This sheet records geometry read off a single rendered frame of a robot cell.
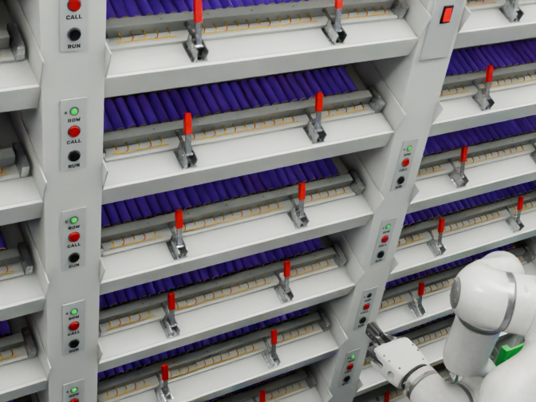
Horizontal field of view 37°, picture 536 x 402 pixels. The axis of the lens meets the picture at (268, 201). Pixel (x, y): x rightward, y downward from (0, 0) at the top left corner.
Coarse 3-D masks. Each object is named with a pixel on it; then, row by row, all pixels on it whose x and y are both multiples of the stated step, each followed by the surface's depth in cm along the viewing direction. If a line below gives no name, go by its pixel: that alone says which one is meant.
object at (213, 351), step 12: (288, 324) 189; (300, 324) 190; (312, 324) 194; (252, 336) 184; (264, 336) 185; (204, 348) 179; (216, 348) 180; (228, 348) 181; (168, 360) 174; (180, 360) 175; (192, 360) 176; (204, 360) 178; (132, 372) 170; (144, 372) 171; (180, 372) 175; (108, 384) 167; (120, 384) 169; (144, 384) 171
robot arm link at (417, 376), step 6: (426, 366) 175; (414, 372) 174; (420, 372) 173; (426, 372) 173; (432, 372) 174; (408, 378) 174; (414, 378) 173; (420, 378) 172; (408, 384) 173; (414, 384) 173; (408, 390) 174; (408, 396) 175
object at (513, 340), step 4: (512, 336) 241; (516, 336) 240; (520, 336) 241; (500, 340) 246; (504, 340) 244; (508, 340) 243; (512, 340) 242; (516, 340) 241; (520, 340) 242; (496, 344) 248; (500, 344) 246; (504, 344) 245; (508, 344) 243; (512, 344) 242; (516, 344) 242; (496, 348) 248; (500, 348) 247
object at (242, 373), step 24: (312, 312) 196; (288, 336) 190; (312, 336) 192; (336, 336) 192; (216, 360) 181; (240, 360) 183; (264, 360) 184; (288, 360) 186; (312, 360) 191; (168, 384) 174; (192, 384) 176; (216, 384) 177; (240, 384) 181
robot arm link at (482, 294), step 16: (496, 256) 145; (512, 256) 145; (464, 272) 134; (480, 272) 133; (496, 272) 133; (464, 288) 132; (480, 288) 131; (496, 288) 130; (512, 288) 131; (464, 304) 132; (480, 304) 130; (496, 304) 130; (512, 304) 130; (464, 320) 134; (480, 320) 132; (496, 320) 131
